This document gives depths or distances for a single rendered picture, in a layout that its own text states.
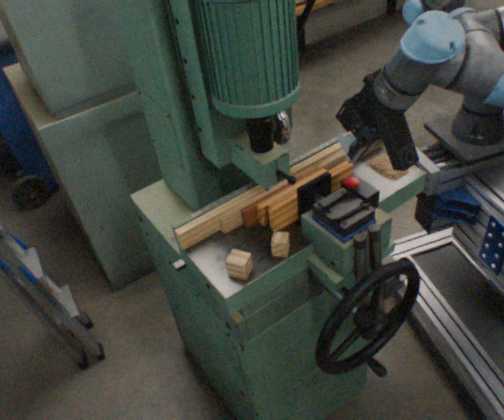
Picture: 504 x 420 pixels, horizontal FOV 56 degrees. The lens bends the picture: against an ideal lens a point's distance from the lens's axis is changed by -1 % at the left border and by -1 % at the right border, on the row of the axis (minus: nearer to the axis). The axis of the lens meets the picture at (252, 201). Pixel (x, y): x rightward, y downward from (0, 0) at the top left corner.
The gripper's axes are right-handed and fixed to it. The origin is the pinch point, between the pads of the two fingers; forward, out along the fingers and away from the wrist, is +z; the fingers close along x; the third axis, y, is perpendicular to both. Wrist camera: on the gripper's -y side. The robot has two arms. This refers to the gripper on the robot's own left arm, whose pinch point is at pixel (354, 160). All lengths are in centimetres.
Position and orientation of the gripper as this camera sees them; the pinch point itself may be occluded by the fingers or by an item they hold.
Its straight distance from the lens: 99.2
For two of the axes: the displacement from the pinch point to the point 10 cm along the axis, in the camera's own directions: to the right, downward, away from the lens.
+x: -8.1, 4.5, -3.8
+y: -5.5, -8.0, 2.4
